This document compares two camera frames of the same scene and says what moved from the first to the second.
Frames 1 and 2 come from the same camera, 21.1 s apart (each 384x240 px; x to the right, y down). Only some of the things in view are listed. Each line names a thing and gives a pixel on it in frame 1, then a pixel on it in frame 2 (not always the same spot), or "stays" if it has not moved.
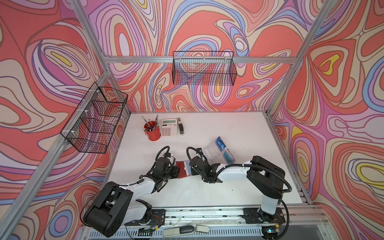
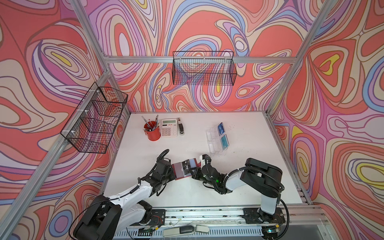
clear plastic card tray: [216, 152] to [214, 142]
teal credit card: [227, 158] to [224, 141]
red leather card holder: [182, 172] stays
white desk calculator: [169, 127] stays
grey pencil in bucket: [145, 120] stays
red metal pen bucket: [152, 130] stays
